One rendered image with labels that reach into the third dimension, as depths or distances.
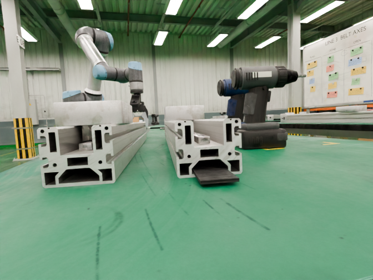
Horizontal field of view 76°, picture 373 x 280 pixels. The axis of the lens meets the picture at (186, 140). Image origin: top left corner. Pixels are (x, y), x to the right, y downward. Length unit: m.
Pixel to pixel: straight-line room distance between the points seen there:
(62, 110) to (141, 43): 12.38
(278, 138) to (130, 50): 12.15
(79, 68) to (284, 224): 12.49
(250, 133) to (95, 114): 0.39
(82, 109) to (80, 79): 12.08
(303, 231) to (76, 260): 0.16
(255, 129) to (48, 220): 0.52
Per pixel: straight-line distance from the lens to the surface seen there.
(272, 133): 0.66
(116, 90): 12.28
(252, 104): 0.66
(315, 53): 4.35
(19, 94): 7.57
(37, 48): 13.16
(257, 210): 0.24
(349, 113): 2.16
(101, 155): 0.36
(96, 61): 1.43
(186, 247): 0.18
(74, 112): 0.44
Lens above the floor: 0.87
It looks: 5 degrees down
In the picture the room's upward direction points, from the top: 3 degrees counter-clockwise
